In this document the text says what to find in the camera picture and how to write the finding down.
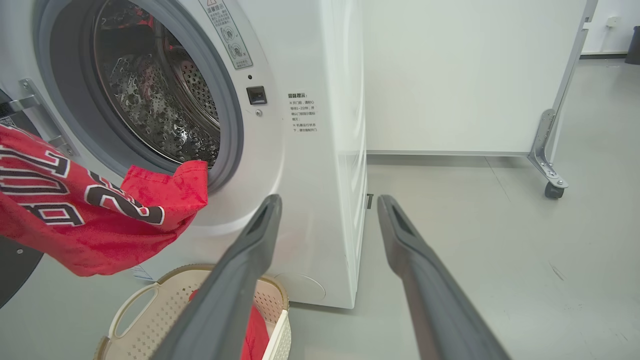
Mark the cream perforated laundry basket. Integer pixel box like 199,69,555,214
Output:
94,264,292,360

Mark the red basketball jersey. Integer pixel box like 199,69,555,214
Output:
0,125,271,360

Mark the metal partition foot bracket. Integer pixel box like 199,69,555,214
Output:
527,109,569,189

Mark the grey warning sticker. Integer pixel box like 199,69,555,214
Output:
198,0,254,70

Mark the silver metal door hinge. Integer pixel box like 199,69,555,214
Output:
7,78,76,157

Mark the white front-load washing machine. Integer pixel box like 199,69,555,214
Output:
0,0,368,309

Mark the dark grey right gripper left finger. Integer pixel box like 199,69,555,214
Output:
152,194,283,360

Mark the round black glass washer door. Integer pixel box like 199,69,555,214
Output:
0,90,46,308

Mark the white partition panel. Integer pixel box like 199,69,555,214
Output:
362,0,598,157

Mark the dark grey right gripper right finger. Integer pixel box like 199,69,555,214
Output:
376,194,511,360

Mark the printed text notice sticker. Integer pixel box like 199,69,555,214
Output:
287,92,319,133

